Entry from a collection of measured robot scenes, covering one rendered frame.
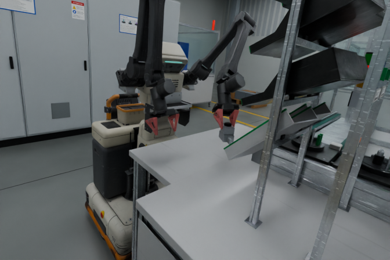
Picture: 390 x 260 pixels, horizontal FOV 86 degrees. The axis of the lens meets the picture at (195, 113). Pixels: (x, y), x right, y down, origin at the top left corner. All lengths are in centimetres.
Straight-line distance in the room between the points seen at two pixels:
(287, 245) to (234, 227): 14
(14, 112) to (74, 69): 89
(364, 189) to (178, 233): 65
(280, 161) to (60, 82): 299
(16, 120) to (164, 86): 277
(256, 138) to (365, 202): 48
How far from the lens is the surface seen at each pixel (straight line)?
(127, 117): 153
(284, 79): 56
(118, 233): 151
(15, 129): 348
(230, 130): 83
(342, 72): 55
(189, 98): 527
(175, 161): 98
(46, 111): 345
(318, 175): 98
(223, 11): 1216
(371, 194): 97
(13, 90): 336
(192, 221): 69
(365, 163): 106
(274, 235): 72
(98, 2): 355
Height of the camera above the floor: 132
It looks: 15 degrees down
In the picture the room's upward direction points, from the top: 6 degrees clockwise
